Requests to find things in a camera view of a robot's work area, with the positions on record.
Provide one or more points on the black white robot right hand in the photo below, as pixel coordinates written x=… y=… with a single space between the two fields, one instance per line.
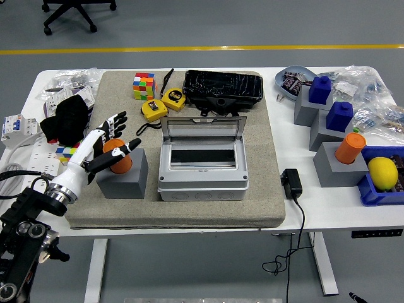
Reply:
x=355 y=297

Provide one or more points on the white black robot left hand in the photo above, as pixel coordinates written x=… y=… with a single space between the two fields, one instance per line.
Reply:
x=79 y=161

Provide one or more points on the orange cylinder battery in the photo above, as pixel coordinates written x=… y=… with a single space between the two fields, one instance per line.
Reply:
x=348 y=148
x=121 y=165

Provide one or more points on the grey electrical box clear lid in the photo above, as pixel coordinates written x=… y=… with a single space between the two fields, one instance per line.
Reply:
x=202 y=186

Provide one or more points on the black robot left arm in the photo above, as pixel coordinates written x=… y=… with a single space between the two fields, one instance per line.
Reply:
x=19 y=252

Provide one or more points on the colourful puzzle cube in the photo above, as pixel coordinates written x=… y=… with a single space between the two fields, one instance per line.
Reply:
x=64 y=153
x=144 y=86

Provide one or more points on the black cloth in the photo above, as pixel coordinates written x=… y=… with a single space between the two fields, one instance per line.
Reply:
x=67 y=121

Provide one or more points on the white table leg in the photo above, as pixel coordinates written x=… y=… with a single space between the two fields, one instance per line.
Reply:
x=96 y=271
x=323 y=265

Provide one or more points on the grey block with round hole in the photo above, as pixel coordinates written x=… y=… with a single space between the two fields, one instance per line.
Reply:
x=126 y=186
x=331 y=173

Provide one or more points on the black table control panel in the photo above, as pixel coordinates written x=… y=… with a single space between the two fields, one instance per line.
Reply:
x=377 y=234

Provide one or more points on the white circuit breaker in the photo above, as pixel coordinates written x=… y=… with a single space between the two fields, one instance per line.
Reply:
x=15 y=129

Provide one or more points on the clear plastic bag of parts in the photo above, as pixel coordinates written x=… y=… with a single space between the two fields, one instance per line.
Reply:
x=63 y=77
x=378 y=121
x=372 y=85

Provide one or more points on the yellow tape measure small label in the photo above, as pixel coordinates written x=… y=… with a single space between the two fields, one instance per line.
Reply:
x=153 y=110

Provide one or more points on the blue plastic bin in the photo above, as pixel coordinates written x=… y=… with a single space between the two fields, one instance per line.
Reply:
x=375 y=197

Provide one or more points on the yellow tape measure 5m print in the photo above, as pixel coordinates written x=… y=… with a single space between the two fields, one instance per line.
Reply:
x=173 y=99

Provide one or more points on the yellow lemon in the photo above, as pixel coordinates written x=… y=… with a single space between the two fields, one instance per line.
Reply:
x=382 y=173

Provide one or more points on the black power adapter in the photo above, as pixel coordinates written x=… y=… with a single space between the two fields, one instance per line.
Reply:
x=292 y=186

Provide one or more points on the dark packets in bin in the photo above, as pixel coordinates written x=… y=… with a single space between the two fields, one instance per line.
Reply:
x=400 y=167

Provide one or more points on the black office chair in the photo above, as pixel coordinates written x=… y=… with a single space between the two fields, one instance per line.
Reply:
x=67 y=14

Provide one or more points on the grey-brown mat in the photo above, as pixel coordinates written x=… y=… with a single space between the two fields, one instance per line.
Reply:
x=221 y=214

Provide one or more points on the black crocodile-pattern case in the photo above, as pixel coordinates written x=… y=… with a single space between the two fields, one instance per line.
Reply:
x=221 y=83

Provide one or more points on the blue block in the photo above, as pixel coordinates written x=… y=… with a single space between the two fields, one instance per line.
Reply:
x=320 y=91
x=339 y=118

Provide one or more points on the small metal clip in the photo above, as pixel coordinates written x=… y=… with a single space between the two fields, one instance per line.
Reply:
x=279 y=98

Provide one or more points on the blue-grey dish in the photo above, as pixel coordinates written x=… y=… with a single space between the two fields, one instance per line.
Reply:
x=280 y=81

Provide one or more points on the dark packets in dish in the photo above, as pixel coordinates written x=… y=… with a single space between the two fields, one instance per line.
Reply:
x=292 y=83

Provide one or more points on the white wall socket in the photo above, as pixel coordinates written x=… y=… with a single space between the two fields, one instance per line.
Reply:
x=85 y=96
x=53 y=102

